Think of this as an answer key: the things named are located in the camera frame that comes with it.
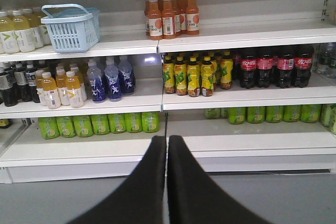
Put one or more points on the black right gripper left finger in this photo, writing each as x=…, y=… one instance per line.
x=139, y=199

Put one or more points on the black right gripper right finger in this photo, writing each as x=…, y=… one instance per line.
x=193, y=197

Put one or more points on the light blue plastic basket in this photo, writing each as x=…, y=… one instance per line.
x=71, y=27

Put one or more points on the blue sports drink bottle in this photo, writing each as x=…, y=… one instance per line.
x=126, y=76
x=96, y=82
x=112, y=75

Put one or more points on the yellow lemon tea bottle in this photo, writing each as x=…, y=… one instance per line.
x=180, y=76
x=193, y=75
x=207, y=72

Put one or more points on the blue sports drink bottle rear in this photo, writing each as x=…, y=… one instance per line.
x=126, y=76

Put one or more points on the orange drink bottle white label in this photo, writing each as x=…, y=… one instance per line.
x=50, y=91

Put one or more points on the dark cola bottle red label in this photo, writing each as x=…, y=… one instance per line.
x=248, y=66

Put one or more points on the orange C100 bottle right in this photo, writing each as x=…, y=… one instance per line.
x=192, y=18

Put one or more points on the orange juice bottle barcode side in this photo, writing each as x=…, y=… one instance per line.
x=168, y=19

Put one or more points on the pale yellow drink bottle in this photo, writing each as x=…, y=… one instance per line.
x=8, y=36
x=23, y=32

